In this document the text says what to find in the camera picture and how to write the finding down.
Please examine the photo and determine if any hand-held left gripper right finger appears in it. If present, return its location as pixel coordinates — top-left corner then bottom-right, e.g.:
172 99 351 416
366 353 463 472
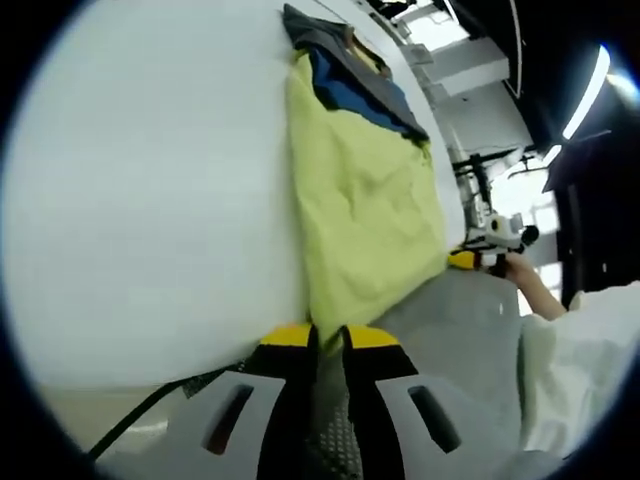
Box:
338 323 564 480

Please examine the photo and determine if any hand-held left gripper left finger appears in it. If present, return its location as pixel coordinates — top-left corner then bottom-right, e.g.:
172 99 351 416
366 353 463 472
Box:
97 322 321 480

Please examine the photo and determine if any yellow blue grey garment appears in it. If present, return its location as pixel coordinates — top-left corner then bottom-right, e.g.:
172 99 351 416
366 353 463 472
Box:
282 2 449 351

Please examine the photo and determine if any person's right hand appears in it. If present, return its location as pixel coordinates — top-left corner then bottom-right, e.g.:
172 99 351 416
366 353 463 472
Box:
502 250 537 287

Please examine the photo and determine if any black metal stand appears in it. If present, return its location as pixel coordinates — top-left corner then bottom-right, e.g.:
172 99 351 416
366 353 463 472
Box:
452 148 539 204

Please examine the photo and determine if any ceiling light strip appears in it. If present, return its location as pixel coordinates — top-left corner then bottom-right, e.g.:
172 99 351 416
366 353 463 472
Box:
561 43 612 142

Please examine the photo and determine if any white square pillar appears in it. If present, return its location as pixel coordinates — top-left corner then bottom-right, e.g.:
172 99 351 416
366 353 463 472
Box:
429 37 511 99

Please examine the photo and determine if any black cable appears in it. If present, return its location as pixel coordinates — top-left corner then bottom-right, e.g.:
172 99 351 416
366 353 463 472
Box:
87 367 241 461

